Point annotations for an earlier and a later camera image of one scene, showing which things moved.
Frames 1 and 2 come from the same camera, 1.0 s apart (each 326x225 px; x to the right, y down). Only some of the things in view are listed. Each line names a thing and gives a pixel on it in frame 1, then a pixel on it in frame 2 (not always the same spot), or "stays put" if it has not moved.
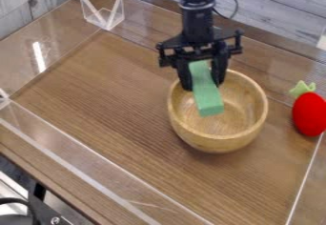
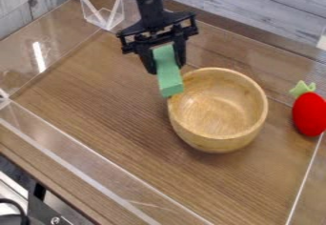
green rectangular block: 206,93 -> 170,76
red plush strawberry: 309,109 stays put
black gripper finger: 182,67 -> 148,57
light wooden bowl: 230,131 stays put
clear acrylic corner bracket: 103,17 stays put
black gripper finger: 219,61 -> 178,39
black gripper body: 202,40 -> 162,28
